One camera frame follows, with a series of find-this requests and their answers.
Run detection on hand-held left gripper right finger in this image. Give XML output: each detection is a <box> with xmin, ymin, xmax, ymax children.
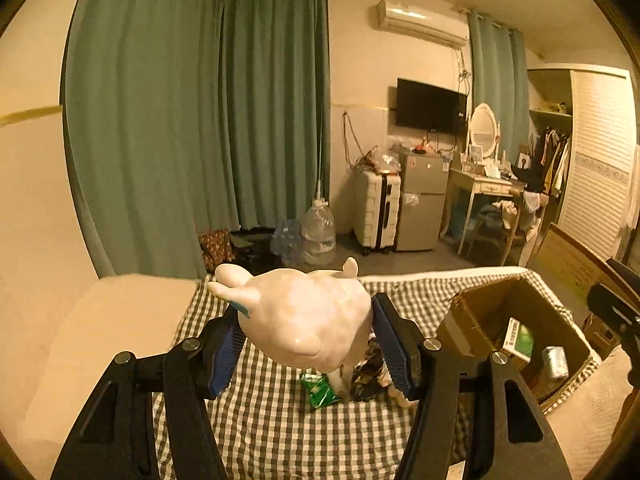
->
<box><xmin>371</xmin><ymin>292</ymin><xmax>573</xmax><ymax>480</ymax></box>

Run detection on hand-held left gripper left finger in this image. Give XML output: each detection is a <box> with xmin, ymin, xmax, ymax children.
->
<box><xmin>50</xmin><ymin>305</ymin><xmax>248</xmax><ymax>480</ymax></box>

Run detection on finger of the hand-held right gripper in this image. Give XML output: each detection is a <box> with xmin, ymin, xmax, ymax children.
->
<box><xmin>606</xmin><ymin>258</ymin><xmax>640</xmax><ymax>286</ymax></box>
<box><xmin>586</xmin><ymin>284</ymin><xmax>640</xmax><ymax>333</ymax></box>

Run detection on cardboard box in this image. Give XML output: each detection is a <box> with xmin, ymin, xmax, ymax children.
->
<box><xmin>435</xmin><ymin>222</ymin><xmax>640</xmax><ymax>413</ymax></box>

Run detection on green medicine box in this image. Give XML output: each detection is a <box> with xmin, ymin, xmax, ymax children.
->
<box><xmin>500</xmin><ymin>317</ymin><xmax>536</xmax><ymax>371</ymax></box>

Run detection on green snack packet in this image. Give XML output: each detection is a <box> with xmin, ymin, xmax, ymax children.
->
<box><xmin>299</xmin><ymin>371</ymin><xmax>346</xmax><ymax>412</ymax></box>

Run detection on brown patterned bag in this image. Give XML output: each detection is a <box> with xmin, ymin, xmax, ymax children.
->
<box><xmin>199</xmin><ymin>229</ymin><xmax>236</xmax><ymax>273</ymax></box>

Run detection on white chair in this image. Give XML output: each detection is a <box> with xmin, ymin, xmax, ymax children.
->
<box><xmin>492</xmin><ymin>192</ymin><xmax>548</xmax><ymax>266</ymax></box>

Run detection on checked cloth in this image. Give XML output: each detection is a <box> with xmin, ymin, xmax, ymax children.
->
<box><xmin>150</xmin><ymin>270</ymin><xmax>576</xmax><ymax>480</ymax></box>

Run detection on white louvred wardrobe door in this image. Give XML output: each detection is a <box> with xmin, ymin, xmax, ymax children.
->
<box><xmin>557</xmin><ymin>67</ymin><xmax>640</xmax><ymax>261</ymax></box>

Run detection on pack of blue water bottles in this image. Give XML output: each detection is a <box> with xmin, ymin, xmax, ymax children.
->
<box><xmin>270</xmin><ymin>217</ymin><xmax>306</xmax><ymax>261</ymax></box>

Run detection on hanging clothes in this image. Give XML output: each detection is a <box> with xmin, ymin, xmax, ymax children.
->
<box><xmin>530</xmin><ymin>127</ymin><xmax>571</xmax><ymax>196</ymax></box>

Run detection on clear large water jug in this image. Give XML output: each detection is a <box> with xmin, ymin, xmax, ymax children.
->
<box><xmin>300</xmin><ymin>199</ymin><xmax>337</xmax><ymax>266</ymax></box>

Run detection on white suitcase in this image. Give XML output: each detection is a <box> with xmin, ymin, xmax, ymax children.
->
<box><xmin>352</xmin><ymin>170</ymin><xmax>402</xmax><ymax>253</ymax></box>

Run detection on silver fridge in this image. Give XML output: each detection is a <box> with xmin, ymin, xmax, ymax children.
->
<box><xmin>395</xmin><ymin>152</ymin><xmax>451</xmax><ymax>252</ymax></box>

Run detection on white dressing table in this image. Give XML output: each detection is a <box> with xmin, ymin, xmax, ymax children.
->
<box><xmin>439</xmin><ymin>167</ymin><xmax>528</xmax><ymax>266</ymax></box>

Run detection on white oval vanity mirror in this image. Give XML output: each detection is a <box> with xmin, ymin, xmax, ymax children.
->
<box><xmin>467</xmin><ymin>102</ymin><xmax>501</xmax><ymax>158</ymax></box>

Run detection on narrow green curtain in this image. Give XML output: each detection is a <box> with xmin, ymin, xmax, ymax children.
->
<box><xmin>467</xmin><ymin>10</ymin><xmax>531</xmax><ymax>146</ymax></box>

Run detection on wide green curtain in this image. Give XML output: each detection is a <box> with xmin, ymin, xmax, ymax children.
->
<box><xmin>62</xmin><ymin>0</ymin><xmax>332</xmax><ymax>281</ymax></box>

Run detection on white air conditioner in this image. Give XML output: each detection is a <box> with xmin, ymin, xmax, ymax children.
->
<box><xmin>375</xmin><ymin>0</ymin><xmax>471</xmax><ymax>50</ymax></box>

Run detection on black wall television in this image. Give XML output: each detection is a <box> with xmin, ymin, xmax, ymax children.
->
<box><xmin>395</xmin><ymin>77</ymin><xmax>469</xmax><ymax>136</ymax></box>

